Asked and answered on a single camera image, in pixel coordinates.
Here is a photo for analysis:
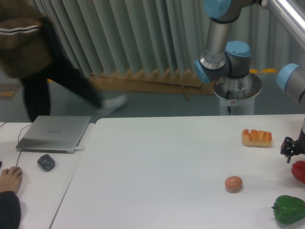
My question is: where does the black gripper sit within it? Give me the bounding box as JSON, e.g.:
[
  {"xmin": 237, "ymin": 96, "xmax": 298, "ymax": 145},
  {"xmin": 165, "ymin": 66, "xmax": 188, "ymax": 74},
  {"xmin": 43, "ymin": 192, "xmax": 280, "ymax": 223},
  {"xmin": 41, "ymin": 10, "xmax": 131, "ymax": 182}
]
[{"xmin": 280, "ymin": 137, "xmax": 305, "ymax": 164}]

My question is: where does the red bell pepper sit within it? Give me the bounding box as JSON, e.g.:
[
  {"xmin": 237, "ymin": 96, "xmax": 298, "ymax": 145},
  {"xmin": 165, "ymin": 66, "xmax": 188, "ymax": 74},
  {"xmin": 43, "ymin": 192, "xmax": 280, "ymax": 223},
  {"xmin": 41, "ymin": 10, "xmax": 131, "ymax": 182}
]
[{"xmin": 291, "ymin": 161, "xmax": 305, "ymax": 183}]

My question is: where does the black sleeved forearm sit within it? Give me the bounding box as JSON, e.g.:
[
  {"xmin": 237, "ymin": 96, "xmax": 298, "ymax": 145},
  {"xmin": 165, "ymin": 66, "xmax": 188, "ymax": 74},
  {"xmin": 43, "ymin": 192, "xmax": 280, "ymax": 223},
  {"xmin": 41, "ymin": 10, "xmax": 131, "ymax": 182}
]
[{"xmin": 0, "ymin": 191, "xmax": 21, "ymax": 229}]

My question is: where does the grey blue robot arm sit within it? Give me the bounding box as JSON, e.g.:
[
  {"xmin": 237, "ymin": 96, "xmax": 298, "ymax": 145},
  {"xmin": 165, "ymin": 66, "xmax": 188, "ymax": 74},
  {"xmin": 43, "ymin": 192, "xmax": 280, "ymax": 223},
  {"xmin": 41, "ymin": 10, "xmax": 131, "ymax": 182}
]
[{"xmin": 194, "ymin": 0, "xmax": 305, "ymax": 163}]

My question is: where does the person's bare hand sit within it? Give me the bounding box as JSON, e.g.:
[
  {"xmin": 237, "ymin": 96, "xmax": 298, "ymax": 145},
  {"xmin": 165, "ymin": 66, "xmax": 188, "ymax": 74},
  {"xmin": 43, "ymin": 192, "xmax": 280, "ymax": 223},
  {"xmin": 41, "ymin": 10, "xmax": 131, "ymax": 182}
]
[{"xmin": 0, "ymin": 167, "xmax": 22, "ymax": 194}]

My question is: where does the orange bread toy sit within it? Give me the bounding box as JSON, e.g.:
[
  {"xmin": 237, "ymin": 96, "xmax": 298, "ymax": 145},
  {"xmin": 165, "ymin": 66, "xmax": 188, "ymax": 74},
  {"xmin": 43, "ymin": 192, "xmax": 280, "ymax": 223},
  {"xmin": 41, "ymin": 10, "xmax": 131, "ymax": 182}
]
[{"xmin": 241, "ymin": 129, "xmax": 272, "ymax": 147}]

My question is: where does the green bell pepper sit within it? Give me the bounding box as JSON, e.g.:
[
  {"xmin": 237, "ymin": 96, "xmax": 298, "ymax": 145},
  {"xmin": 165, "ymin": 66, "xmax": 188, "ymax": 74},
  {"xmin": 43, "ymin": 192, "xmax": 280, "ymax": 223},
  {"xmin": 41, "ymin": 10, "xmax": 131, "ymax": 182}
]
[{"xmin": 272, "ymin": 195, "xmax": 305, "ymax": 224}]

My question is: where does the brown egg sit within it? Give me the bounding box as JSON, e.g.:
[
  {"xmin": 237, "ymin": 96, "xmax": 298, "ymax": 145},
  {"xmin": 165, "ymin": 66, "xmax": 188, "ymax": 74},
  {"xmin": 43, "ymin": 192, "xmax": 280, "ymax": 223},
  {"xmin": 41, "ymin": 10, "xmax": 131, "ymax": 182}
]
[{"xmin": 224, "ymin": 176, "xmax": 243, "ymax": 192}]

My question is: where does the brown cardboard sheet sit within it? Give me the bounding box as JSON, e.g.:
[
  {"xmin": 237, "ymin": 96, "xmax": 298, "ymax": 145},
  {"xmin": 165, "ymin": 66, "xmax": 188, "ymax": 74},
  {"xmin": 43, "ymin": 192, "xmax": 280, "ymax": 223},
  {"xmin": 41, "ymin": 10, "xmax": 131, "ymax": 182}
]
[{"xmin": 89, "ymin": 69, "xmax": 214, "ymax": 100}]

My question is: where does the pale green curtain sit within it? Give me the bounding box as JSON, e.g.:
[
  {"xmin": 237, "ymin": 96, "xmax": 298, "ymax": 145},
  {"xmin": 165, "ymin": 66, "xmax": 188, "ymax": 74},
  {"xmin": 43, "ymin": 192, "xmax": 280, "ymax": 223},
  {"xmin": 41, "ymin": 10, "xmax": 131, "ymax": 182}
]
[{"xmin": 31, "ymin": 0, "xmax": 305, "ymax": 76}]

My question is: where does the black round controller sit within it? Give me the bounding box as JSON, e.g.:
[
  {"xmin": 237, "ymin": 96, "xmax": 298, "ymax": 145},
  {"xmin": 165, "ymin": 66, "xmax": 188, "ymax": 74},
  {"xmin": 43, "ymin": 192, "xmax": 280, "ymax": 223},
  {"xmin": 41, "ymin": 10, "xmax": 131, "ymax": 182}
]
[{"xmin": 37, "ymin": 154, "xmax": 55, "ymax": 172}]

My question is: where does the silver laptop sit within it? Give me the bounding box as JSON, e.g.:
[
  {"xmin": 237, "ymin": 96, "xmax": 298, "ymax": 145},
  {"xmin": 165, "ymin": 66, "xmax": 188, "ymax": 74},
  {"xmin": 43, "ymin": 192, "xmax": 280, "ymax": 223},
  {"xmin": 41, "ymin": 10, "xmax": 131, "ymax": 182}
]
[{"xmin": 16, "ymin": 115, "xmax": 91, "ymax": 154}]

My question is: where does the walking person in brown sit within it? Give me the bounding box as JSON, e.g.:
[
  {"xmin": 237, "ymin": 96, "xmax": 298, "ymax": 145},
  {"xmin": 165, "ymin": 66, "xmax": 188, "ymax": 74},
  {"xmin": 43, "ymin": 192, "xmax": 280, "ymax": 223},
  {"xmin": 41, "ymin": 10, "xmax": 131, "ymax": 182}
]
[{"xmin": 0, "ymin": 0, "xmax": 127, "ymax": 121}]

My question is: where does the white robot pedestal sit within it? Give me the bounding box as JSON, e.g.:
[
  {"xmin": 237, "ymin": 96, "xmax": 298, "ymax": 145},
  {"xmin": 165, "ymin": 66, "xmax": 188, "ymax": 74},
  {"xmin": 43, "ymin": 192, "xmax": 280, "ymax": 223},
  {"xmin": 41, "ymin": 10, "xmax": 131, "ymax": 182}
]
[{"xmin": 213, "ymin": 73, "xmax": 262, "ymax": 115}]

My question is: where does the black mouse cable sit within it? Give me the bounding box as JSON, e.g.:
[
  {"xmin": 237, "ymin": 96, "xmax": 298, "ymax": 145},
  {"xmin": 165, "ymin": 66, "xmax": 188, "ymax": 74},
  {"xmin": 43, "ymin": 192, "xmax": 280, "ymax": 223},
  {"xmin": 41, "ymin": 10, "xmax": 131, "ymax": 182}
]
[{"xmin": 0, "ymin": 121, "xmax": 34, "ymax": 168}]

